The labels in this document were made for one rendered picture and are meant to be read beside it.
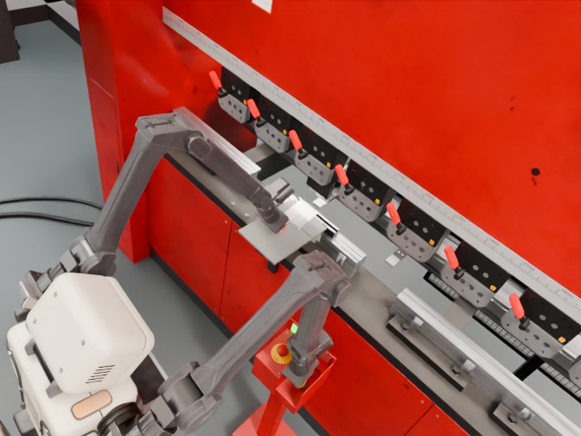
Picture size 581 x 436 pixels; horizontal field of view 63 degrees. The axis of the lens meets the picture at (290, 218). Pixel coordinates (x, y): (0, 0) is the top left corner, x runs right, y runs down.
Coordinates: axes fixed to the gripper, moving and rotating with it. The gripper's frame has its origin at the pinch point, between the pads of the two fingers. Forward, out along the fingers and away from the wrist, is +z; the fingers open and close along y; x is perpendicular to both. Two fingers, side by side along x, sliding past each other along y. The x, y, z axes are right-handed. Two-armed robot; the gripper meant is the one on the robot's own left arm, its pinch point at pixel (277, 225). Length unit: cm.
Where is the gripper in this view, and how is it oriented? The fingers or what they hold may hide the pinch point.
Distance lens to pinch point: 163.9
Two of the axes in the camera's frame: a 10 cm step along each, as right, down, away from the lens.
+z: 2.0, 3.6, 9.1
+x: -6.9, 7.2, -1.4
